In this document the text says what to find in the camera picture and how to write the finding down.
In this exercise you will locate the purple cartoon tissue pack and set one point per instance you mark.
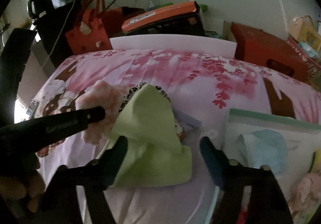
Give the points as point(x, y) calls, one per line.
point(184, 124)

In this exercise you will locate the blue wet wipes pack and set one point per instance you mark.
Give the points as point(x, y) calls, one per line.
point(307, 49)

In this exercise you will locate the black white leopard scrunchie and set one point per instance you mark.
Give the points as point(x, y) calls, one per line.
point(141, 91)

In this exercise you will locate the red white patterned box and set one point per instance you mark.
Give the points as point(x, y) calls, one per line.
point(312, 65)

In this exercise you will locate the orange black box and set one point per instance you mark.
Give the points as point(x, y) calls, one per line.
point(180, 19)

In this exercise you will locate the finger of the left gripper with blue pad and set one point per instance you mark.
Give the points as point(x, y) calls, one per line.
point(54, 128)

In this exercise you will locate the pink cartoon print bedsheet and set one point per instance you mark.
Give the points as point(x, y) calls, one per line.
point(202, 86)

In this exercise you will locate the red cardboard box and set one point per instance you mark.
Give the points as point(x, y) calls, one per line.
point(258, 47)

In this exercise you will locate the pink white fuzzy cloth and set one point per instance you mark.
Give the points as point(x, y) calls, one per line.
point(103, 103)

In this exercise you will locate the green dumbbell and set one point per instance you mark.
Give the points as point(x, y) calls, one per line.
point(203, 7)

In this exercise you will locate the light blue face mask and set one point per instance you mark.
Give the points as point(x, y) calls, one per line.
point(264, 147)

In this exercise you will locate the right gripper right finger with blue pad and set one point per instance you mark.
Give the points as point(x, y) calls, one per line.
point(216, 161)

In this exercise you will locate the pink cream scrunchie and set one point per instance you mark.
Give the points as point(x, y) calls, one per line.
point(305, 195)

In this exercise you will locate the white foam board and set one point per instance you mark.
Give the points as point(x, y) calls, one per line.
point(182, 43)

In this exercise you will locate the yellow sponge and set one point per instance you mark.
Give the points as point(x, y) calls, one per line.
point(316, 162)

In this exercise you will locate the beige carry case with handle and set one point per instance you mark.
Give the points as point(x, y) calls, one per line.
point(301, 28)

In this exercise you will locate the light green cloth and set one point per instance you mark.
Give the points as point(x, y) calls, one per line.
point(155, 155)

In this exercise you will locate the red gift bag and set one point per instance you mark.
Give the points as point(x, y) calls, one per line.
point(95, 26)

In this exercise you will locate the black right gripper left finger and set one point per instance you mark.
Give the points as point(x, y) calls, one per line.
point(111, 161)

